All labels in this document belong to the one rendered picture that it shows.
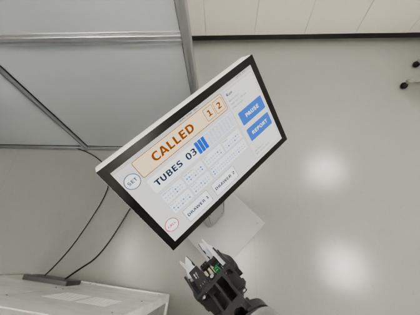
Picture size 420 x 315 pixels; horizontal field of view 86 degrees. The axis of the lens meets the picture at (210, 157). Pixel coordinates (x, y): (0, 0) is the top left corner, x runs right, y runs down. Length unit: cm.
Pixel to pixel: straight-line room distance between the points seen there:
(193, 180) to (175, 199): 7
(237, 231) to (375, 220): 96
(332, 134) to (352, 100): 43
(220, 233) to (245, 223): 19
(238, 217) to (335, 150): 97
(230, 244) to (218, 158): 104
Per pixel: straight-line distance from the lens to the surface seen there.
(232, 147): 68
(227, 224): 164
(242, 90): 69
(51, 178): 224
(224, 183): 69
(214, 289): 41
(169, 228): 66
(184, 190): 63
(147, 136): 57
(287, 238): 172
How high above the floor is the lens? 165
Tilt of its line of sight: 63 degrees down
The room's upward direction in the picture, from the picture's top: 6 degrees counter-clockwise
